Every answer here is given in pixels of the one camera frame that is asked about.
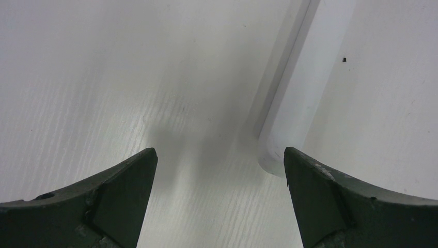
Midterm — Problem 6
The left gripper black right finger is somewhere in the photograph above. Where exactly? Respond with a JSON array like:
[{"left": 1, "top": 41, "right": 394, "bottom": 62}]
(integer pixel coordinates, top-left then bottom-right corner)
[{"left": 284, "top": 147, "right": 437, "bottom": 247}]

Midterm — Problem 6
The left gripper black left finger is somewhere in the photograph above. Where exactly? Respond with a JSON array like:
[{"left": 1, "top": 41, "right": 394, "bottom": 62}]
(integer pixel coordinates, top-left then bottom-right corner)
[{"left": 1, "top": 148, "right": 158, "bottom": 247}]

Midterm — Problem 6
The left grey rack pole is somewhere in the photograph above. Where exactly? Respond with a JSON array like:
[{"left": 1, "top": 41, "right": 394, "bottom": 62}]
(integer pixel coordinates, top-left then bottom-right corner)
[{"left": 255, "top": 1, "right": 356, "bottom": 177}]

